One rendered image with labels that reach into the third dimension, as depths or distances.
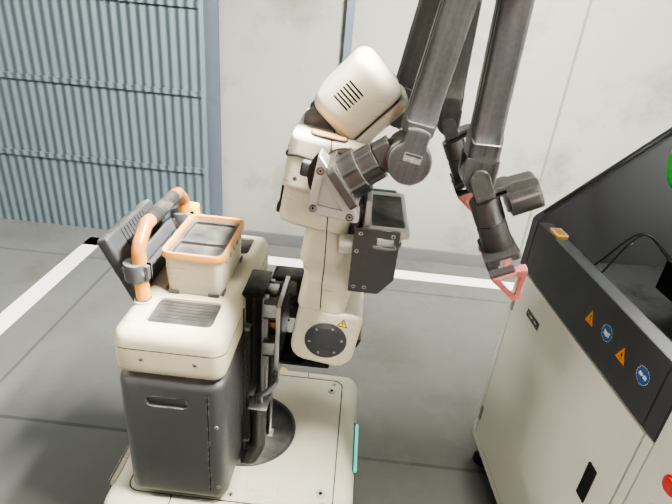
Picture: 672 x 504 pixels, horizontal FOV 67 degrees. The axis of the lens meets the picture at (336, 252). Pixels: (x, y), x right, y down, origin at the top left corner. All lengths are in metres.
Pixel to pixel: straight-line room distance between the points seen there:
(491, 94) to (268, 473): 1.14
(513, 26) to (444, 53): 0.11
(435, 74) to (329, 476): 1.11
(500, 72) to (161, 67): 2.43
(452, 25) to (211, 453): 1.06
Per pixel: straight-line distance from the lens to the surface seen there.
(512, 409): 1.72
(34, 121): 3.54
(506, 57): 0.91
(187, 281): 1.25
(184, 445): 1.36
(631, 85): 3.26
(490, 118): 0.92
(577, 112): 3.18
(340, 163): 0.92
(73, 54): 3.32
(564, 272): 1.43
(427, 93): 0.89
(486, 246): 1.01
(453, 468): 2.03
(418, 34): 1.31
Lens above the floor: 1.49
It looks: 27 degrees down
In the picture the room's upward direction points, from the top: 5 degrees clockwise
